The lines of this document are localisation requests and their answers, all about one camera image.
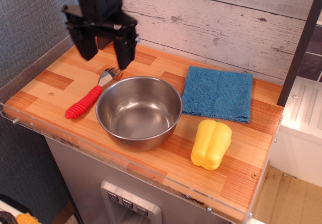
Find red handled metal spork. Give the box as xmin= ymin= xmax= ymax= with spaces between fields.
xmin=65 ymin=67 xmax=122 ymax=119

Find dark left frame post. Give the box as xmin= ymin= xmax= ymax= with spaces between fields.
xmin=96 ymin=35 xmax=114 ymax=50

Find dark and orange object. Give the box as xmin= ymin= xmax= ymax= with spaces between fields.
xmin=1 ymin=211 xmax=40 ymax=224

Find silver metal pot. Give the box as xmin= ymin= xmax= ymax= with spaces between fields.
xmin=96 ymin=76 xmax=183 ymax=152

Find dark right frame post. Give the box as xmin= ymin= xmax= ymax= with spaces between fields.
xmin=277 ymin=0 xmax=321 ymax=107

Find white toy sink unit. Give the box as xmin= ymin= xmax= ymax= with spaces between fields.
xmin=269 ymin=77 xmax=321 ymax=186

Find clear acrylic table guard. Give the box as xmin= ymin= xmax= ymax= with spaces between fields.
xmin=0 ymin=35 xmax=282 ymax=222

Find yellow plastic bell pepper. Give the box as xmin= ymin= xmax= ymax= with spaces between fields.
xmin=191 ymin=119 xmax=232 ymax=170

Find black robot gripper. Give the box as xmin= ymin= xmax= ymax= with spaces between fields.
xmin=61 ymin=0 xmax=140 ymax=70

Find blue folded cloth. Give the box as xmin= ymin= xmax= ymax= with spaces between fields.
xmin=182 ymin=66 xmax=253 ymax=123

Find silver dispenser button panel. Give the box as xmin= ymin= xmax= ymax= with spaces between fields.
xmin=100 ymin=180 xmax=163 ymax=223

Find dark frame post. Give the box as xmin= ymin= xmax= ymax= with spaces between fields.
xmin=96 ymin=35 xmax=114 ymax=50
xmin=277 ymin=0 xmax=321 ymax=107

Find grey toy fridge cabinet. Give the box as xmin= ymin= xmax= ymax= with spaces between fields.
xmin=45 ymin=137 xmax=228 ymax=223

